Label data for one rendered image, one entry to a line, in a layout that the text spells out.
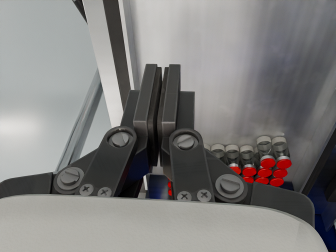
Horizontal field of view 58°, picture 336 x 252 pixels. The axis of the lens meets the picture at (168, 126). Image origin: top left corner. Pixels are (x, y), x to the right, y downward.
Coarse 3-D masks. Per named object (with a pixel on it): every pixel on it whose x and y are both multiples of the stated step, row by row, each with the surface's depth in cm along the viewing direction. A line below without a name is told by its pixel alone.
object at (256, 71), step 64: (128, 0) 32; (192, 0) 32; (256, 0) 31; (320, 0) 31; (128, 64) 34; (192, 64) 38; (256, 64) 37; (320, 64) 36; (256, 128) 45; (320, 128) 42
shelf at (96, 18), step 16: (96, 0) 33; (96, 16) 34; (96, 32) 36; (96, 48) 37; (112, 64) 39; (112, 80) 41; (112, 96) 43; (112, 112) 45; (160, 176) 56; (320, 176) 52; (160, 192) 60; (320, 192) 56; (320, 208) 59
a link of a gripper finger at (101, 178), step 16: (112, 128) 11; (128, 128) 11; (112, 144) 11; (128, 144) 11; (96, 160) 10; (112, 160) 10; (128, 160) 10; (96, 176) 10; (112, 176) 10; (80, 192) 9; (96, 192) 9; (112, 192) 9; (128, 192) 12
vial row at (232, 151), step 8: (216, 144) 48; (232, 144) 47; (216, 152) 46; (224, 152) 47; (232, 152) 46; (240, 152) 47; (248, 152) 46; (256, 152) 47; (224, 160) 46; (232, 160) 45; (240, 160) 46; (248, 160) 45; (256, 160) 46; (232, 168) 45; (248, 168) 44; (264, 168) 44; (272, 168) 46; (280, 168) 44; (264, 176) 45; (280, 176) 45
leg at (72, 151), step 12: (96, 72) 109; (96, 84) 104; (96, 96) 101; (84, 108) 95; (96, 108) 99; (84, 120) 92; (72, 132) 88; (84, 132) 90; (72, 144) 85; (60, 156) 83; (72, 156) 83; (60, 168) 79
